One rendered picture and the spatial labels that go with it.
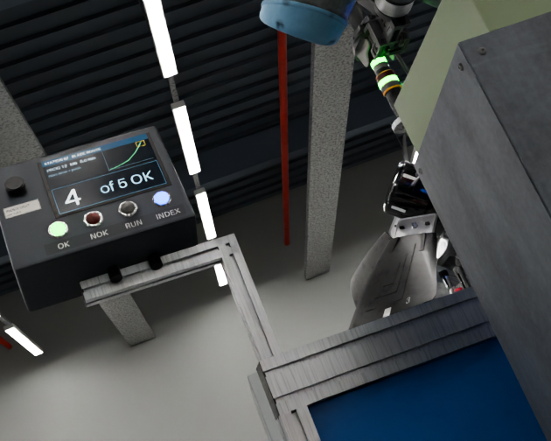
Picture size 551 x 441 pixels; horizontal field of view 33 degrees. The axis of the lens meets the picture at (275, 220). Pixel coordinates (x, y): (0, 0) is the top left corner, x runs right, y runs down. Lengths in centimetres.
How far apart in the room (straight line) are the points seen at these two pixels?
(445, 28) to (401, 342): 48
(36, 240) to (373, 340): 49
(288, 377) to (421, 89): 44
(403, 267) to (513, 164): 90
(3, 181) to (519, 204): 75
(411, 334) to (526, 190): 47
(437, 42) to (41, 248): 59
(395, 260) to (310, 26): 74
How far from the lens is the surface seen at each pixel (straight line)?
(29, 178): 138
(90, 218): 130
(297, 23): 123
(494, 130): 96
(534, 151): 94
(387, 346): 134
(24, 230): 132
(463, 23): 104
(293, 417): 130
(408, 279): 179
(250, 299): 134
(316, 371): 131
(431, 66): 113
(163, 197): 131
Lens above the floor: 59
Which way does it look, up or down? 20 degrees up
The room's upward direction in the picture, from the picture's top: 23 degrees counter-clockwise
